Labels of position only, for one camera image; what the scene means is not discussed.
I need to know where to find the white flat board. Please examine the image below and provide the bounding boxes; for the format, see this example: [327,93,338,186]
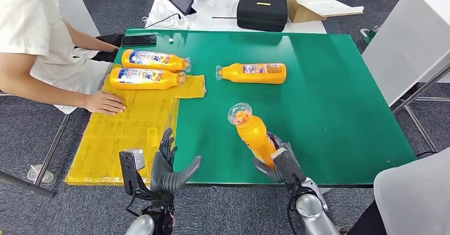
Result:
[292,0,365,18]

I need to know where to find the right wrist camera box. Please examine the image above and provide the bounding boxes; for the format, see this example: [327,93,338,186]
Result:
[271,147,307,188]

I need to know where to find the white desk metal legs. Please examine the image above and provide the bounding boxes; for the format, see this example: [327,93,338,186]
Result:
[361,0,450,153]

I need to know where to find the green white floor object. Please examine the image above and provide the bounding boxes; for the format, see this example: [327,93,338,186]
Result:
[360,25,382,45]

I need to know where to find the metal tube frame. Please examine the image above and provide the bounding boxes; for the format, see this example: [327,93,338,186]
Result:
[0,92,71,198]

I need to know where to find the clear plastic cup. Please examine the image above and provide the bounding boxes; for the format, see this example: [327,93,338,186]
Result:
[27,164,54,184]

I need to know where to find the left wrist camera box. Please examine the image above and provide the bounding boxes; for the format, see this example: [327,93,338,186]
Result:
[118,149,152,201]

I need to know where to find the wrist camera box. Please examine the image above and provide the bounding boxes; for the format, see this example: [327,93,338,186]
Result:
[118,149,152,201]
[271,147,307,188]

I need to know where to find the black smartphone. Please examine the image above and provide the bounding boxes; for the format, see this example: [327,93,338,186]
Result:
[120,34,157,48]

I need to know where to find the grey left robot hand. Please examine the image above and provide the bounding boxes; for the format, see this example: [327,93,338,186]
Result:
[150,128,202,193]

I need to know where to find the yellow taped cardboard mat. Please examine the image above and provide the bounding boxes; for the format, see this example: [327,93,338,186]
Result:
[64,64,206,187]

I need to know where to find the brown cardboard box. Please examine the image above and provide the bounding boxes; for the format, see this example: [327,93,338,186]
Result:
[281,0,365,23]

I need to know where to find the black zipper case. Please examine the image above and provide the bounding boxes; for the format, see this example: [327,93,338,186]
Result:
[236,0,289,33]

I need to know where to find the orange bottle clear cap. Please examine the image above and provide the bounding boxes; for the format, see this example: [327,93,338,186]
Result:
[109,67,186,91]
[121,49,192,73]
[227,102,279,169]
[215,63,287,85]

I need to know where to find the person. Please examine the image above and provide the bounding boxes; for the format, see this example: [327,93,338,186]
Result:
[346,147,450,235]
[0,0,126,116]

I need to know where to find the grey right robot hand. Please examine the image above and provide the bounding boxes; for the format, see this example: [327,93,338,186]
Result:
[252,132,294,184]

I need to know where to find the black charging cable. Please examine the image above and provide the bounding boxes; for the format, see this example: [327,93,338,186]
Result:
[144,13,181,29]

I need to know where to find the person's right hand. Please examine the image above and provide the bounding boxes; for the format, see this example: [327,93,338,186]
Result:
[83,91,126,116]

